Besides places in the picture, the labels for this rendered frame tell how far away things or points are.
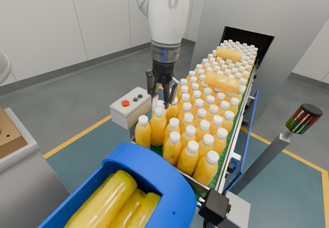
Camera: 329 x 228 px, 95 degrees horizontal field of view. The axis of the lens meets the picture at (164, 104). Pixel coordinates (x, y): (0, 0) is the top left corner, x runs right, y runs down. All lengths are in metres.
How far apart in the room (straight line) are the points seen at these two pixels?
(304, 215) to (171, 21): 2.04
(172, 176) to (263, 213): 1.60
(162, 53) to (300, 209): 1.99
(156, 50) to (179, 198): 0.38
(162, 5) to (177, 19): 0.05
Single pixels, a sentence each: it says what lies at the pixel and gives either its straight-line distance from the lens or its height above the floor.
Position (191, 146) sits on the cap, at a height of 1.11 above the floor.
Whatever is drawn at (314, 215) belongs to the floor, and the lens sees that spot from 2.22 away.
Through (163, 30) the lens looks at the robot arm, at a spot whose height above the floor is 1.45.
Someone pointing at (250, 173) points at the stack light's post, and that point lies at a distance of 0.98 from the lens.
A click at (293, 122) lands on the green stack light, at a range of 0.73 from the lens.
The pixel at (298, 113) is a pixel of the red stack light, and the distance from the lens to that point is 0.72.
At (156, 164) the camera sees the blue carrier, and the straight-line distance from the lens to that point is 0.37.
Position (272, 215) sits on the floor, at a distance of 1.96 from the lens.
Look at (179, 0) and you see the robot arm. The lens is 0.43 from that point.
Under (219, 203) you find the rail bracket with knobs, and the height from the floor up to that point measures 1.00.
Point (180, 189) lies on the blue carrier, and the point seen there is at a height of 1.20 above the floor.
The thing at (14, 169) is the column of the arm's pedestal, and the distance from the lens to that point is 0.89.
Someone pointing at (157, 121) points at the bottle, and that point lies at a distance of 0.65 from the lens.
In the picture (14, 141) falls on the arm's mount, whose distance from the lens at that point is 0.80.
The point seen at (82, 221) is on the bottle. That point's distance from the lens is 0.44.
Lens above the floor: 1.56
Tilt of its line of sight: 40 degrees down
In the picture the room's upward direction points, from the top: 7 degrees clockwise
